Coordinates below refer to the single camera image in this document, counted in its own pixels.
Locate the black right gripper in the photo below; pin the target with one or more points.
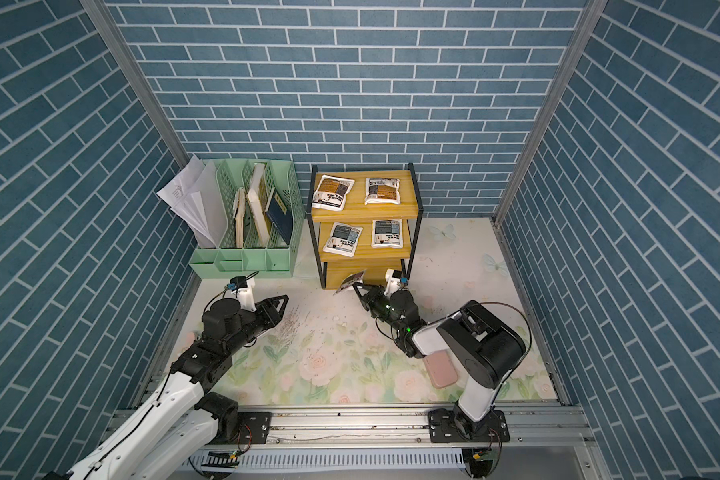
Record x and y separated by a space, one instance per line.
374 302

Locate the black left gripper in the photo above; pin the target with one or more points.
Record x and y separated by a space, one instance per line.
265 313

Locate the teal coffee bag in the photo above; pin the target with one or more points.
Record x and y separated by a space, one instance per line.
343 240
387 234

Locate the wooden black-frame three-tier shelf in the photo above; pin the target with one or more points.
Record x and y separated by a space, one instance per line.
356 214

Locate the yellow coffee bag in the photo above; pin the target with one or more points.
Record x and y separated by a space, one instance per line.
382 191
331 193

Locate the purple coffee bag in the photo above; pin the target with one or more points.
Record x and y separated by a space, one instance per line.
349 281

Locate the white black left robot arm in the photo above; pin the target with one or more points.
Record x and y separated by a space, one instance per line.
184 413

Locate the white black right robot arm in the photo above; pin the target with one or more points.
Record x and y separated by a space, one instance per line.
487 348

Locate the floral table mat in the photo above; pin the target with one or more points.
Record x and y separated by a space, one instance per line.
328 350

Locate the dark navy notebook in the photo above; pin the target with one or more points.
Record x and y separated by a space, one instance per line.
280 216

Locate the thin beige book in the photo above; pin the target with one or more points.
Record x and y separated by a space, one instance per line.
239 213

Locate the pink eyeglass case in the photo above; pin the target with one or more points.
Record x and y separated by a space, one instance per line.
440 369

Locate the green plastic file organizer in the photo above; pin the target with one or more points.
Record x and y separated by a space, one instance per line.
245 253

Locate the thick cream book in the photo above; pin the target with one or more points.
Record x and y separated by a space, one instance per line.
257 196

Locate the white paper sheets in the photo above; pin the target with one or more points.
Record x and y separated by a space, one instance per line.
194 196

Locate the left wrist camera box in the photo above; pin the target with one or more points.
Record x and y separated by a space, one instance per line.
242 288

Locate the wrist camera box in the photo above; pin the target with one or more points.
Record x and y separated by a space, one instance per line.
242 288
395 281

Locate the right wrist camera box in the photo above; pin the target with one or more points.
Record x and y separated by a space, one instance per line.
395 281

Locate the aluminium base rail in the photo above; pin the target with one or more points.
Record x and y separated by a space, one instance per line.
280 439

